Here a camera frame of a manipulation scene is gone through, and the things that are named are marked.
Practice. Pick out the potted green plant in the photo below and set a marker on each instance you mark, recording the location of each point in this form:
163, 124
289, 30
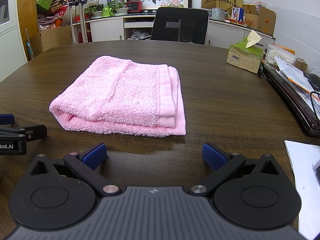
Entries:
97, 6

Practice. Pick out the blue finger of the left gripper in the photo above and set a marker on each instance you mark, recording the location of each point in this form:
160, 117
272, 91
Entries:
7, 119

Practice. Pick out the black office chair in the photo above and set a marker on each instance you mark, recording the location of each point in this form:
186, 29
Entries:
180, 25

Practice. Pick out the flat cardboard sheet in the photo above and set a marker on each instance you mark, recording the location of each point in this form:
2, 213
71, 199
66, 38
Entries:
226, 5

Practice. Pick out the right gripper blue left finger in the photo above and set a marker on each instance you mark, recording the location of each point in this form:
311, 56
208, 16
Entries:
83, 165

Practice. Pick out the clear box of cotton swabs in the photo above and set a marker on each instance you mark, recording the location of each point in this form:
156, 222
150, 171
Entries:
274, 52

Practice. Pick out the pink terry towel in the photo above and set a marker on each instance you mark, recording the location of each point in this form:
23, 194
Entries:
121, 96

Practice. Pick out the open cardboard box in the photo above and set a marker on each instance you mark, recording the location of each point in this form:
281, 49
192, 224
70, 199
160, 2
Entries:
263, 20

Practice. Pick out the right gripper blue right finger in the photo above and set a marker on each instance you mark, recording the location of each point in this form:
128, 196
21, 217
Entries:
226, 167

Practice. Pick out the white plastic bag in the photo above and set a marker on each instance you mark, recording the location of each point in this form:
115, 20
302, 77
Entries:
138, 34

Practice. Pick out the green tissue box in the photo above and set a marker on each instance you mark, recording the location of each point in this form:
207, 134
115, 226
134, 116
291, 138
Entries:
245, 54

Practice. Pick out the white paper sheet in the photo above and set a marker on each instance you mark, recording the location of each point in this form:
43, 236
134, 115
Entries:
304, 160

